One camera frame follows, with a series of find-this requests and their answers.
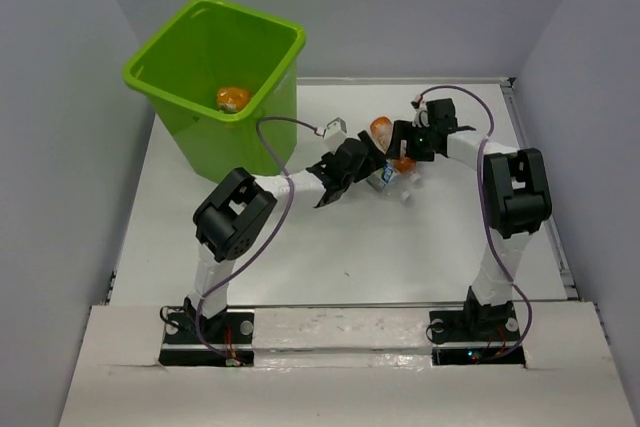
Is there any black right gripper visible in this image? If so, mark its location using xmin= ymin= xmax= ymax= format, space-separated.
xmin=384 ymin=120 xmax=436 ymax=162

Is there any orange capped orange label bottle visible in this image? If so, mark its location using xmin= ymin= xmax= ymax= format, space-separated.
xmin=369 ymin=116 xmax=416 ymax=175

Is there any clear bottle green white label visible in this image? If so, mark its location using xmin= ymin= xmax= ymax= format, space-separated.
xmin=366 ymin=164 xmax=422 ymax=204

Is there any small orange juice bottle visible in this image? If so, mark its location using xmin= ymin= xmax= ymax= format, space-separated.
xmin=216 ymin=86 xmax=251 ymax=114

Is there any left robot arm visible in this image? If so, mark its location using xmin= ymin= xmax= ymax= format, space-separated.
xmin=184 ymin=131 xmax=385 ymax=342

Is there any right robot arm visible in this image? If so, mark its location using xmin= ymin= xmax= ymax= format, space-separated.
xmin=387 ymin=96 xmax=552 ymax=344

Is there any green plastic bin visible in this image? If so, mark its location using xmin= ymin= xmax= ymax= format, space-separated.
xmin=122 ymin=0 xmax=306 ymax=182

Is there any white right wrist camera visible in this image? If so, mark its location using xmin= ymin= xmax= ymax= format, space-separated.
xmin=411 ymin=95 xmax=429 ymax=128

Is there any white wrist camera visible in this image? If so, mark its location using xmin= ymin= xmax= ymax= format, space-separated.
xmin=315 ymin=117 xmax=348 ymax=152
xmin=411 ymin=95 xmax=429 ymax=128

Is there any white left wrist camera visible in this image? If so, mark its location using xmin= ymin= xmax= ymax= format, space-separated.
xmin=315 ymin=117 xmax=348 ymax=152

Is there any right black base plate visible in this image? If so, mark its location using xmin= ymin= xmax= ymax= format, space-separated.
xmin=425 ymin=310 xmax=526 ymax=367

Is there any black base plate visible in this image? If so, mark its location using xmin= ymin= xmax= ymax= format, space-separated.
xmin=425 ymin=310 xmax=526 ymax=367
xmin=159 ymin=306 xmax=255 ymax=368

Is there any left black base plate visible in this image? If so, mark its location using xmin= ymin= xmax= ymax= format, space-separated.
xmin=159 ymin=306 xmax=255 ymax=368

